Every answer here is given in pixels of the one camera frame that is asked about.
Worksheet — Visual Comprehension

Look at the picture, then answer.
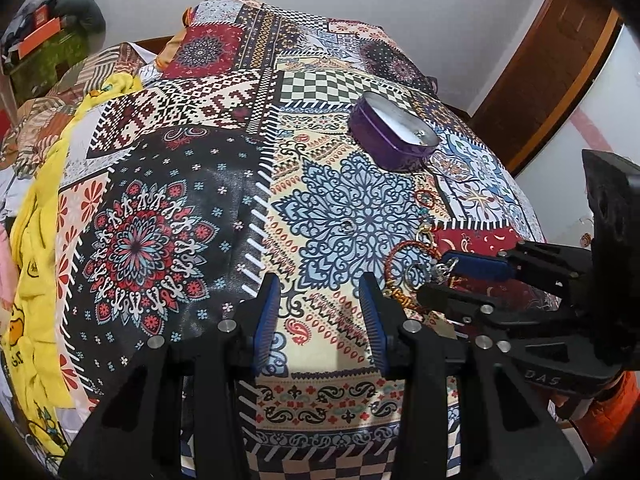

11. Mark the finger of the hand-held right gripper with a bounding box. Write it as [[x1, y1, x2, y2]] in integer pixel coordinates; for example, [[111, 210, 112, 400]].
[[440, 240, 595, 292], [417, 283, 592, 342]]

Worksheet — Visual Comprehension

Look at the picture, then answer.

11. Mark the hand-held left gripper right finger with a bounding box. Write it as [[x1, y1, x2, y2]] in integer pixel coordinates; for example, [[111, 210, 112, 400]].
[[358, 272, 587, 480]]

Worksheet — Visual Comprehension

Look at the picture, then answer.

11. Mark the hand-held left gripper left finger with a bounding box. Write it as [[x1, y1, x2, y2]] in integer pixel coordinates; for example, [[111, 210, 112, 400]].
[[59, 273, 282, 480]]

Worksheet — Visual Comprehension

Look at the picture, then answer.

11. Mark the red beaded bracelet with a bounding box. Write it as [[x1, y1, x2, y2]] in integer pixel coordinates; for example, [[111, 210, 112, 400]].
[[383, 242, 443, 311]]

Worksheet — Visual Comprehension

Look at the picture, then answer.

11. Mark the purple oval jewelry box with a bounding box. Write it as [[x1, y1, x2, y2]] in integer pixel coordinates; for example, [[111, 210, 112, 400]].
[[348, 91, 443, 171]]

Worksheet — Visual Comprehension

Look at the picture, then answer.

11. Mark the person's right forearm orange sleeve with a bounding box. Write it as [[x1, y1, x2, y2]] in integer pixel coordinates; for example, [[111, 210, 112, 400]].
[[550, 369, 637, 436]]

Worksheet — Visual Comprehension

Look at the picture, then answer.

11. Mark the patchwork printed bedsheet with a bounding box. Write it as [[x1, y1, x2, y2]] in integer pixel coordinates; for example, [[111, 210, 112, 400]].
[[10, 0, 566, 480]]

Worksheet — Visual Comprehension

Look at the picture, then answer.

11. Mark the brown wooden door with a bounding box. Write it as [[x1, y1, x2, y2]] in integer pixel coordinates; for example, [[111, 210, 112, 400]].
[[469, 0, 623, 177]]

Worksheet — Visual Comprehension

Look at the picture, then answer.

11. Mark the yellow printed cloth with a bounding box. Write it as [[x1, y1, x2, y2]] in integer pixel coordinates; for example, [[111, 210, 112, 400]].
[[0, 72, 146, 461]]

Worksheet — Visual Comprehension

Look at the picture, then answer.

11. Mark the red mandala print pillow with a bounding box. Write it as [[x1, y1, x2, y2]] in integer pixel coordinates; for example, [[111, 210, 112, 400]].
[[154, 6, 263, 82]]

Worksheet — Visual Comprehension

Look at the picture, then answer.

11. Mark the striped beige cloth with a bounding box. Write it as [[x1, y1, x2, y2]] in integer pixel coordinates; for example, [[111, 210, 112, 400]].
[[47, 42, 151, 98]]

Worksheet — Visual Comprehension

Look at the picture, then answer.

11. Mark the dark green bag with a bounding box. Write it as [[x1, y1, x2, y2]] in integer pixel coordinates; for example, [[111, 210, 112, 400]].
[[55, 0, 107, 35]]

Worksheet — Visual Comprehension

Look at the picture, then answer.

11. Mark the orange cardboard box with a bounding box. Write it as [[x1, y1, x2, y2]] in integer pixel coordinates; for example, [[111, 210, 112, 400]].
[[9, 6, 64, 59]]

